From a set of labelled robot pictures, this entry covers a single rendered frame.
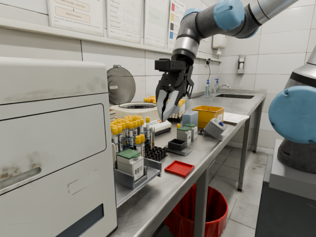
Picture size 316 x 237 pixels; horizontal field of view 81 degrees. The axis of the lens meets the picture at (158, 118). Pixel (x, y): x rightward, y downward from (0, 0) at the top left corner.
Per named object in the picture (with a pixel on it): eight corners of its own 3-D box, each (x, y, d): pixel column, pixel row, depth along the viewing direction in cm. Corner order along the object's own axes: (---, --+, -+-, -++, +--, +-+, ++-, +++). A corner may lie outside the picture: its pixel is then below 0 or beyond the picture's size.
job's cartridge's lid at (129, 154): (132, 161, 40) (132, 159, 39) (116, 155, 42) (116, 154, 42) (143, 154, 43) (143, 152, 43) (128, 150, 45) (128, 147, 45)
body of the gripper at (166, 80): (190, 100, 57) (200, 66, 59) (180, 88, 50) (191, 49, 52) (169, 98, 61) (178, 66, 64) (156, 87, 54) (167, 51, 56)
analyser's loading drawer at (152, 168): (98, 229, 32) (95, 203, 31) (75, 214, 36) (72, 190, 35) (161, 176, 49) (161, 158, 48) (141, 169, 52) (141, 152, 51)
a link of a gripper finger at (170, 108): (178, 127, 54) (186, 98, 56) (170, 121, 49) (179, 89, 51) (169, 125, 56) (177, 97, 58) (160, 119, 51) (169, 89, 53)
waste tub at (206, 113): (214, 131, 92) (216, 111, 90) (190, 127, 100) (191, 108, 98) (223, 125, 103) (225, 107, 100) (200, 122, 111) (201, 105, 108)
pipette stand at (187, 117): (192, 137, 85) (193, 115, 82) (178, 134, 88) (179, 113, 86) (200, 131, 93) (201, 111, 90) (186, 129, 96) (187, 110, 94)
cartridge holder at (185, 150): (185, 156, 65) (185, 146, 64) (163, 150, 70) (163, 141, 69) (191, 151, 70) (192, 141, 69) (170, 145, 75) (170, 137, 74)
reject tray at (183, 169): (185, 177, 52) (185, 175, 52) (164, 170, 55) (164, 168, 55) (194, 167, 57) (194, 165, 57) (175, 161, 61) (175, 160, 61)
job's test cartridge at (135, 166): (133, 187, 41) (132, 161, 39) (117, 180, 44) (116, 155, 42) (144, 178, 44) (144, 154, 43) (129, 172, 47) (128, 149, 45)
